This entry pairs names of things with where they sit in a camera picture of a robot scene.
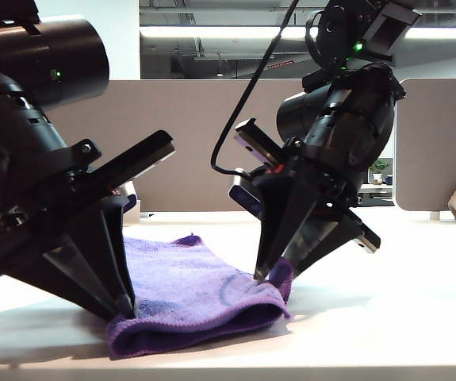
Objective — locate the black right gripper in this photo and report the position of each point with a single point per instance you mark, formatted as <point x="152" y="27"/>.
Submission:
<point x="323" y="186"/>

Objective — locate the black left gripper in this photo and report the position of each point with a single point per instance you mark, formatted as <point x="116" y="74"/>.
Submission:
<point x="93" y="182"/>

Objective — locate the purple microfiber cloth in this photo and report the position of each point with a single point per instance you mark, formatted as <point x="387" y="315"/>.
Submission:
<point x="196" y="285"/>

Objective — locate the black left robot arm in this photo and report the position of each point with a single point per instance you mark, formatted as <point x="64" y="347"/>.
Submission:
<point x="21" y="99"/>

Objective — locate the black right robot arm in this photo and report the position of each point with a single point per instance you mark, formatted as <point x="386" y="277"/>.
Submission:
<point x="350" y="111"/>

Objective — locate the white background desk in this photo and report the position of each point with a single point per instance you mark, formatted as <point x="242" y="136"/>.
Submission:
<point x="376" y="192"/>

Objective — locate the small potted green plant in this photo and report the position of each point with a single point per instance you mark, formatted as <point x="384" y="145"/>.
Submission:
<point x="379" y="166"/>

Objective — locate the dark mug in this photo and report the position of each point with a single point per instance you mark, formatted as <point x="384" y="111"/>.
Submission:
<point x="389" y="180"/>

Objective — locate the white divider foot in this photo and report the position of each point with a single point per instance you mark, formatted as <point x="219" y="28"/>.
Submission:
<point x="434" y="216"/>

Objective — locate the brown desk divider panel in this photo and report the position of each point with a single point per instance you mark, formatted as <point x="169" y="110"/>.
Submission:
<point x="196" y="119"/>
<point x="437" y="147"/>

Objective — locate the red ceiling sign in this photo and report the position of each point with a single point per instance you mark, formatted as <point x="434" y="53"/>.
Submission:
<point x="281" y="64"/>

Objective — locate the white ceiling light strip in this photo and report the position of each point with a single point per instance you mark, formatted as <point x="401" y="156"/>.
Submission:
<point x="211" y="31"/>

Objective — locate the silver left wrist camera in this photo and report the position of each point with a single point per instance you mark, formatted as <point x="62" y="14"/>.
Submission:
<point x="127" y="196"/>

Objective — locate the metal ceiling duct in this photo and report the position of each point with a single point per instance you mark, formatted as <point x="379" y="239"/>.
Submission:
<point x="231" y="49"/>

